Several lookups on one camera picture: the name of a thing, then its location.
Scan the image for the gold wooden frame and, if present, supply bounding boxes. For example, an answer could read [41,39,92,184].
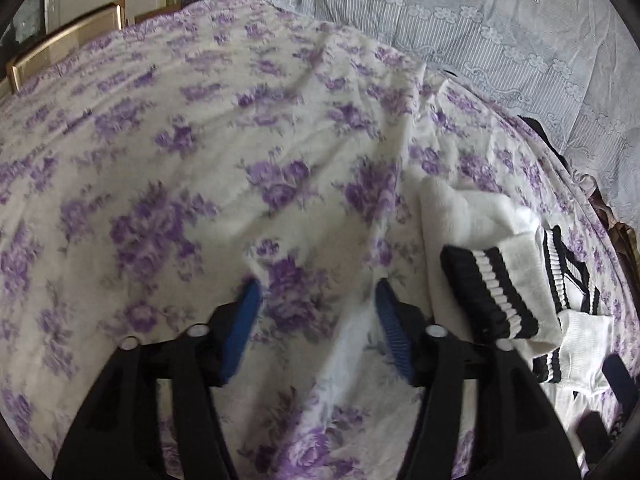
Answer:
[6,4,126,93]

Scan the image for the white knitted sweater black stripes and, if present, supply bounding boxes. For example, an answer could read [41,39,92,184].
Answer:
[417,177,621,468]

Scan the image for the white lace cover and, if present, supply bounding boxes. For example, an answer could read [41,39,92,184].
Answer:
[245,0,640,216]

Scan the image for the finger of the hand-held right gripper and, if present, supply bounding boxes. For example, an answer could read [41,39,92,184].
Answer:
[601,354,640,411]
[574,411,613,463]

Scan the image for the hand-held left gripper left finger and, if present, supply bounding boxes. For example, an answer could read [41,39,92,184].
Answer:
[52,277,264,480]

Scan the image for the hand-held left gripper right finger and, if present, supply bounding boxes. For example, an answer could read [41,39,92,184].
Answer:
[375,277,583,480]

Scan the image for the purple floral bedsheet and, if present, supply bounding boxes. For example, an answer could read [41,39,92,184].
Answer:
[0,0,636,480]

